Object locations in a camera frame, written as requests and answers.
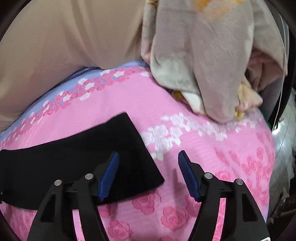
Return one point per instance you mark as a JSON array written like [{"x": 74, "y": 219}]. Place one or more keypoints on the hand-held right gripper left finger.
[{"x": 108, "y": 176}]

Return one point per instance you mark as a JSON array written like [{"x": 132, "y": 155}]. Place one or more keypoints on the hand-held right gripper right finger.
[{"x": 188, "y": 176}]

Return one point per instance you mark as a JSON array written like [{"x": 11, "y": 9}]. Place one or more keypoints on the black pants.
[{"x": 81, "y": 150}]

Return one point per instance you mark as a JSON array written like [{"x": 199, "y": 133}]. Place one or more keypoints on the pink floral bed sheet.
[{"x": 208, "y": 153}]

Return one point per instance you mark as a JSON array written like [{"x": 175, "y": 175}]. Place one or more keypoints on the grey plush printed blanket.
[{"x": 208, "y": 58}]

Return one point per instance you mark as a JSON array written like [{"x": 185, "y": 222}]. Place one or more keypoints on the beige cloth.
[{"x": 57, "y": 46}]

